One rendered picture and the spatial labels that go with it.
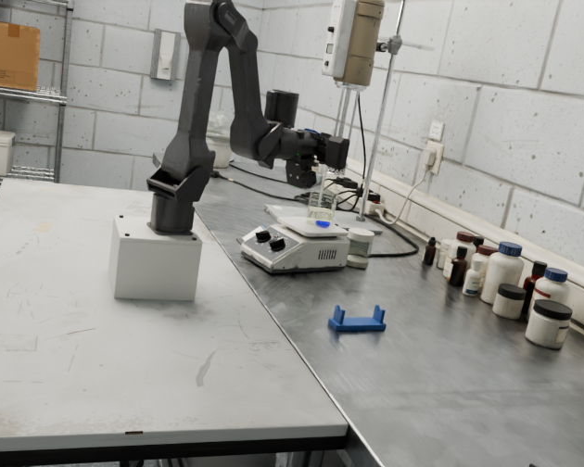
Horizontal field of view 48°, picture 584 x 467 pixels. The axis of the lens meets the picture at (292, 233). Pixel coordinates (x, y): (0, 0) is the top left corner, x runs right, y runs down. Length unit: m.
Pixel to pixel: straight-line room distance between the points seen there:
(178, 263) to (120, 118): 2.67
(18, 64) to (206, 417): 2.70
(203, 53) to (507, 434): 0.72
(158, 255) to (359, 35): 0.92
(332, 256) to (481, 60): 0.74
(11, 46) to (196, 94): 2.29
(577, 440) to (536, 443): 0.07
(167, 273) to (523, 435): 0.59
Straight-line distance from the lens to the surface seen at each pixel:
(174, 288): 1.12
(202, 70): 1.10
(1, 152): 3.43
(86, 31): 3.69
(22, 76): 3.35
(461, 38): 1.96
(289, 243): 1.35
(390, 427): 0.86
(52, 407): 0.81
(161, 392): 0.85
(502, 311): 1.38
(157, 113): 3.75
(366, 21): 1.79
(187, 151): 1.10
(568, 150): 1.55
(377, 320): 1.16
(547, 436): 0.97
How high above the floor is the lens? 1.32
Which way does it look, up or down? 14 degrees down
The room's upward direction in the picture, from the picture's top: 10 degrees clockwise
